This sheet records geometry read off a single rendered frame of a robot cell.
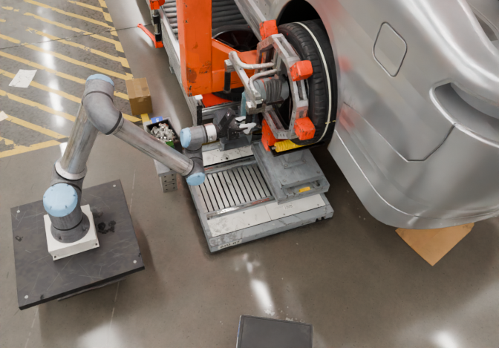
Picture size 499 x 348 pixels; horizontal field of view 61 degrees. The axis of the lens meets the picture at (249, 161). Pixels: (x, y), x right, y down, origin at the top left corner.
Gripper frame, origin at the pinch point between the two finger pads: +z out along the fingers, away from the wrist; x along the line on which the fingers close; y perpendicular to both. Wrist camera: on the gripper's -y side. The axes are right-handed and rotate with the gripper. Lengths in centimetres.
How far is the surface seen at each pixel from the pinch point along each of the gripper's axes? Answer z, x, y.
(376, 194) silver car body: 33, 63, -6
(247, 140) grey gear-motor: 21, -51, 74
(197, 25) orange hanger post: -11, -60, -19
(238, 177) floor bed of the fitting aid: 5, -23, 77
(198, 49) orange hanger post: -11, -60, -4
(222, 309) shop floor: -33, 58, 83
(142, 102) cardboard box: -43, -108, 71
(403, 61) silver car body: 33, 48, -65
